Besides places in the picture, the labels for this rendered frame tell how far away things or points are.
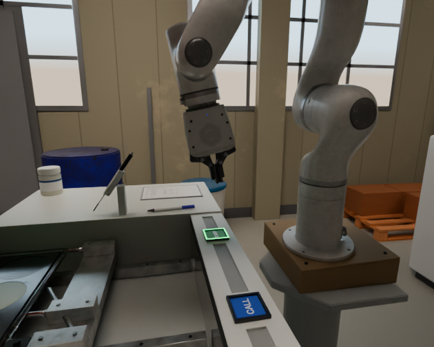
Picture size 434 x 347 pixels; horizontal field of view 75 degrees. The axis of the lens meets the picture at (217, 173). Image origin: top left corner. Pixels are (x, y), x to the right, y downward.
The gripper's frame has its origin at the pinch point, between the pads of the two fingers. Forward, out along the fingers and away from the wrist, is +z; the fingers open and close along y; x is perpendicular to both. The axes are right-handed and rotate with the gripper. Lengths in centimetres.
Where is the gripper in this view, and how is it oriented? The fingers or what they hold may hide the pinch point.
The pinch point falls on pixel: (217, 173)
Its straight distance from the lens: 65.0
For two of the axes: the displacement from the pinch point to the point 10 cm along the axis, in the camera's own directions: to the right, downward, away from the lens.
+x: -1.9, -2.2, 9.6
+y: 9.6, -2.4, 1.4
